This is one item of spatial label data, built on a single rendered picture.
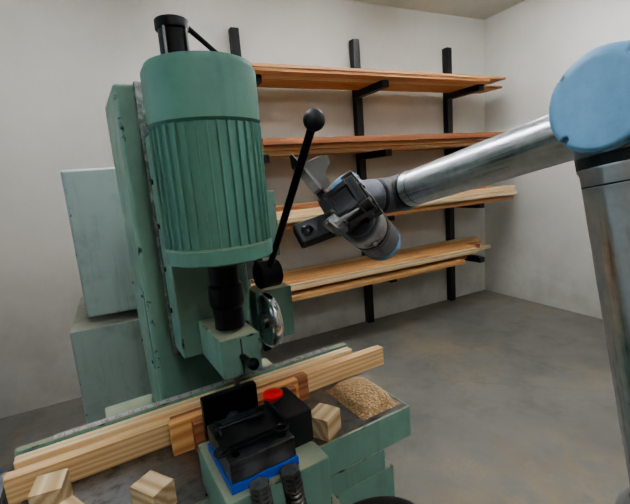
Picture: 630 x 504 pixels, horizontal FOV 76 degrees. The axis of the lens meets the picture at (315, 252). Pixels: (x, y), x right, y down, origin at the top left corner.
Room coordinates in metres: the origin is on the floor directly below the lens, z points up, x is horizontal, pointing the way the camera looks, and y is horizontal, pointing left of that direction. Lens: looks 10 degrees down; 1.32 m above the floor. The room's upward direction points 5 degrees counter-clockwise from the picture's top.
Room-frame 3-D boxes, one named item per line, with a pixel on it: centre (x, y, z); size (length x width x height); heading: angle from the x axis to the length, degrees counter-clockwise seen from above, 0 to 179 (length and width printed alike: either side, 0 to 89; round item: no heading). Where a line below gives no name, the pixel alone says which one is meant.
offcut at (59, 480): (0.49, 0.39, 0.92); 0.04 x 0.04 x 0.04; 20
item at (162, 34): (0.80, 0.23, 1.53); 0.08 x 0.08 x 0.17; 30
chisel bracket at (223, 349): (0.70, 0.17, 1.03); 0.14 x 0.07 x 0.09; 30
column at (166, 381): (0.93, 0.31, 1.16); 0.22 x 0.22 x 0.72; 30
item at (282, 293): (0.92, 0.12, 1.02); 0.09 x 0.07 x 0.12; 120
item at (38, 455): (0.68, 0.20, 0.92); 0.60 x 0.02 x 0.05; 120
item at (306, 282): (3.29, -0.59, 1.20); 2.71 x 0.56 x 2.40; 116
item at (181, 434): (0.64, 0.15, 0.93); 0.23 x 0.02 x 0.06; 120
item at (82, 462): (0.67, 0.17, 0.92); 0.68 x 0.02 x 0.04; 120
